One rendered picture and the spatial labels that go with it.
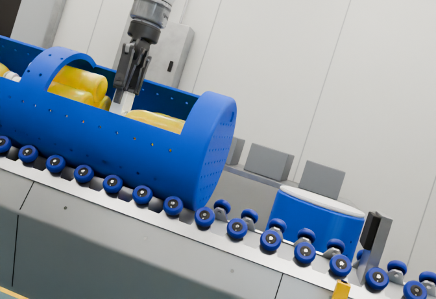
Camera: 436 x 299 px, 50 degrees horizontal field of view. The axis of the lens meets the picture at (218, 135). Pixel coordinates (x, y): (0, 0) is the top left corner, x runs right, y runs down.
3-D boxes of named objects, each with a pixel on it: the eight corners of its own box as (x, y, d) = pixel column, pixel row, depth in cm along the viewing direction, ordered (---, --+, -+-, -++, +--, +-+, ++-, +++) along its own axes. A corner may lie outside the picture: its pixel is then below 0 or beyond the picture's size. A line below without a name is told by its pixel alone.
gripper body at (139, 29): (155, 23, 108) (143, 61, 108) (166, 32, 116) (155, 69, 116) (125, 15, 109) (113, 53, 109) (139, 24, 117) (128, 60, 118)
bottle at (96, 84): (90, 100, 116) (25, 80, 120) (102, 104, 123) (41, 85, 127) (98, 73, 116) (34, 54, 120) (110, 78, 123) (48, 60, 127)
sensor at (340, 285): (344, 310, 90) (352, 285, 90) (329, 304, 90) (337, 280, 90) (342, 298, 97) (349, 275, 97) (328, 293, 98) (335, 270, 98)
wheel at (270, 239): (284, 232, 100) (283, 237, 101) (264, 225, 101) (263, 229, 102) (278, 251, 97) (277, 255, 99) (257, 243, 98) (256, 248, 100)
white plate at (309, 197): (378, 216, 152) (377, 220, 152) (306, 189, 170) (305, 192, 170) (342, 211, 131) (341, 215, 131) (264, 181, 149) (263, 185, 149)
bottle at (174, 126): (198, 121, 107) (125, 98, 111) (187, 148, 104) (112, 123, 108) (201, 135, 114) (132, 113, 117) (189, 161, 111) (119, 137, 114)
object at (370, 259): (371, 288, 100) (393, 219, 100) (352, 281, 101) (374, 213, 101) (366, 277, 110) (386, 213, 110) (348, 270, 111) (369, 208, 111)
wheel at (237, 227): (250, 220, 101) (250, 225, 103) (231, 213, 102) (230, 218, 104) (244, 238, 99) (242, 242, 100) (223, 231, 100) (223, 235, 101)
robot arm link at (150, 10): (176, 11, 116) (169, 34, 116) (143, 2, 118) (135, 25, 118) (165, -1, 107) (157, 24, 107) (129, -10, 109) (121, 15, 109)
